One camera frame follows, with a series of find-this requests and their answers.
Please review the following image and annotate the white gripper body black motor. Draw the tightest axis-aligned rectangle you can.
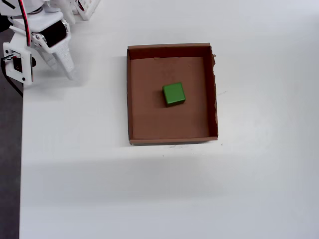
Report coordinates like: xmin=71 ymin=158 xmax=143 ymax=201
xmin=9 ymin=10 xmax=72 ymax=54

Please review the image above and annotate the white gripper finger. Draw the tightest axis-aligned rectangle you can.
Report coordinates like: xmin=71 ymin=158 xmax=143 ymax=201
xmin=36 ymin=47 xmax=59 ymax=71
xmin=51 ymin=41 xmax=77 ymax=81

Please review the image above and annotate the green cube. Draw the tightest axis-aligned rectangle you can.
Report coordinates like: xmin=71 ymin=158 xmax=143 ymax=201
xmin=162 ymin=82 xmax=187 ymax=108

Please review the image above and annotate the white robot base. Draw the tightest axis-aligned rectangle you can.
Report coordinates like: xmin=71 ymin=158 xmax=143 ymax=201
xmin=73 ymin=0 xmax=101 ymax=21

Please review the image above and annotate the brown cardboard box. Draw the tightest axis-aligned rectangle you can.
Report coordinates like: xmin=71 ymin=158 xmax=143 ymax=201
xmin=126 ymin=42 xmax=219 ymax=146

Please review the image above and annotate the red black servo wire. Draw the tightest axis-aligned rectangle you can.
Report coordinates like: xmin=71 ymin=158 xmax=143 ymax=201
xmin=16 ymin=0 xmax=32 ymax=47

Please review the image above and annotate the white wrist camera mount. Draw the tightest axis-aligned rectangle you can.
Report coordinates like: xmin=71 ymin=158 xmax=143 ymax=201
xmin=2 ymin=41 xmax=36 ymax=86

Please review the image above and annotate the black camera cable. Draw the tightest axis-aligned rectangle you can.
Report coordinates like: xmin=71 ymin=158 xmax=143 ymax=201
xmin=0 ymin=56 xmax=24 ymax=97

